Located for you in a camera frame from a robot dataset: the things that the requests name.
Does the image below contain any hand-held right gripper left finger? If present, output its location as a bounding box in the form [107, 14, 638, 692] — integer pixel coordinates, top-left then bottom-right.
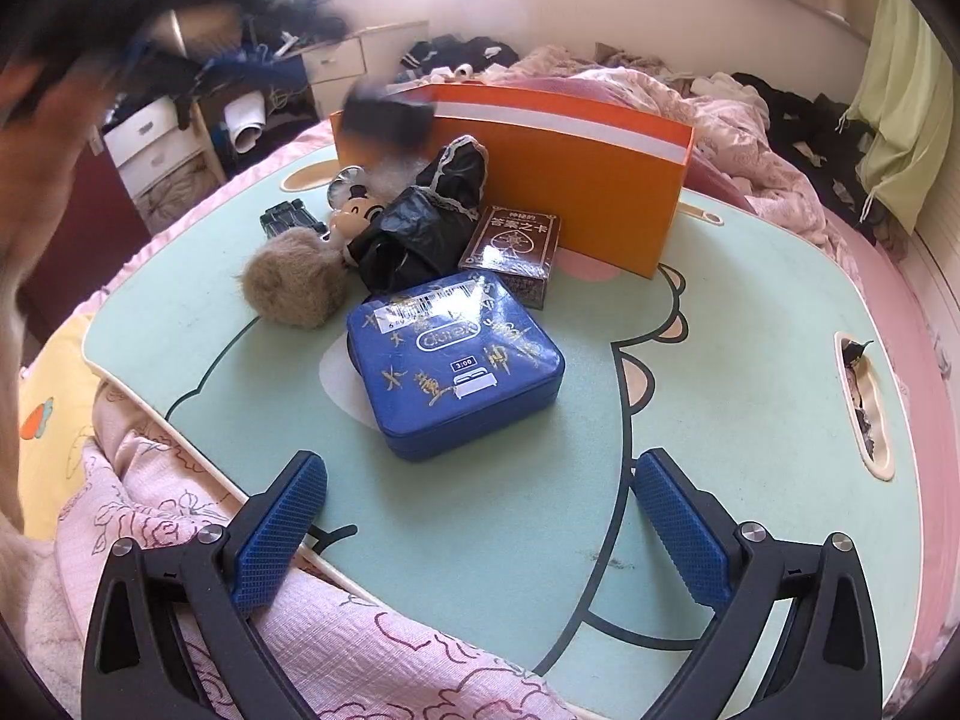
[81, 450, 331, 720]

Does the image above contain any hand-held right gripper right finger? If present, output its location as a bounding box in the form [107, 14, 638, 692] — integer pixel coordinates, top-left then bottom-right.
[634, 448, 884, 720]

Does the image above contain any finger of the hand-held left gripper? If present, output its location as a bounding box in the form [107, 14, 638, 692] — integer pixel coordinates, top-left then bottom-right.
[127, 43, 310, 128]
[247, 0, 350, 46]

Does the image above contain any dark blurred object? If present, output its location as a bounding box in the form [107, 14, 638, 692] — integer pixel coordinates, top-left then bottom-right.
[341, 86, 437, 155]

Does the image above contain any mouse plush keychain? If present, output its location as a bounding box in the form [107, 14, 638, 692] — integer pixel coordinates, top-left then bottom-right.
[326, 172, 387, 265]

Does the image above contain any brown fur pompom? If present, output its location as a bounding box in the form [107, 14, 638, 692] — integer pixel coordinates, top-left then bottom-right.
[238, 229, 352, 329]

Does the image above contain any black plastic bag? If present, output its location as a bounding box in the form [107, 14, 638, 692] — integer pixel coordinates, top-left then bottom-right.
[349, 186, 481, 293]

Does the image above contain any blue square tin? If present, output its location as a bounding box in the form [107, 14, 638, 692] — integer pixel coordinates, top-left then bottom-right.
[345, 272, 565, 462]

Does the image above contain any brown card box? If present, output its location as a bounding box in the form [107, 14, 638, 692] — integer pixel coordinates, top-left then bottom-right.
[457, 204, 562, 308]

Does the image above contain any orange cardboard box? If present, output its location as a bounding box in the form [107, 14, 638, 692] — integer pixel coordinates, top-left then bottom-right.
[328, 84, 697, 280]

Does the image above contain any person's left forearm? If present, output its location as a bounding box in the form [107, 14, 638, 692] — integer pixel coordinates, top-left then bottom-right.
[0, 52, 91, 541]

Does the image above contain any green cartoon print desktop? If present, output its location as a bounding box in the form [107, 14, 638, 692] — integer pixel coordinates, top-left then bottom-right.
[81, 136, 946, 720]

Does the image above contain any rolled white paper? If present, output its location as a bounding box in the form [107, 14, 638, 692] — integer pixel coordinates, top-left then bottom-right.
[225, 94, 268, 152]

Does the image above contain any cream drawer cabinet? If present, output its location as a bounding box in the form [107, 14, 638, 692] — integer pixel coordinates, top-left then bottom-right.
[304, 21, 430, 121]

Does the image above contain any white drawer unit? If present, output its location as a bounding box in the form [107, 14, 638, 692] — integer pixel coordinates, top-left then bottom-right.
[101, 94, 226, 233]

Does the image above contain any black hair clip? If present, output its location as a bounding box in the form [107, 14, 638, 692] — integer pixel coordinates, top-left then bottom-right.
[260, 199, 310, 239]

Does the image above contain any round metal tin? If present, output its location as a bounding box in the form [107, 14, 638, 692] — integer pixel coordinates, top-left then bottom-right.
[330, 163, 368, 207]

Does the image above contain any black striped clothes pile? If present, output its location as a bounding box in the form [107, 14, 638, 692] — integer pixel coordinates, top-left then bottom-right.
[401, 34, 522, 81]

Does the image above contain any pink rose print blanket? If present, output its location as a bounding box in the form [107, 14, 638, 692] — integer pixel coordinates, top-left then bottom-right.
[56, 382, 601, 720]

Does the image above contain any maroon door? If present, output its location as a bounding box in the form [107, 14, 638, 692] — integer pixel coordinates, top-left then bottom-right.
[73, 144, 156, 254]

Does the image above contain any yellow pillow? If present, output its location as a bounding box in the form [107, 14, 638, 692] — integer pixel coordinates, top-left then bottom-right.
[19, 315, 102, 541]

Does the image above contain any white fleece garment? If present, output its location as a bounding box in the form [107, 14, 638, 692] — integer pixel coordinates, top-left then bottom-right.
[0, 525, 87, 695]

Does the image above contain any brown knit cloth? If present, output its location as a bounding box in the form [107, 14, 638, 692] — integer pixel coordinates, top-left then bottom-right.
[596, 41, 676, 74]

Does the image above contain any pink cartoon print quilt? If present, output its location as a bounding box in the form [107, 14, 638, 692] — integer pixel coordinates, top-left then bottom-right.
[480, 45, 833, 241]

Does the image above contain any black jacket pile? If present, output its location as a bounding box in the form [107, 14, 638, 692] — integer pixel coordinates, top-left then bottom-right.
[731, 71, 901, 241]

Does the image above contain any light green hanging cloth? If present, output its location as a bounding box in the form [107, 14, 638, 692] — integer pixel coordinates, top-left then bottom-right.
[855, 0, 955, 237]

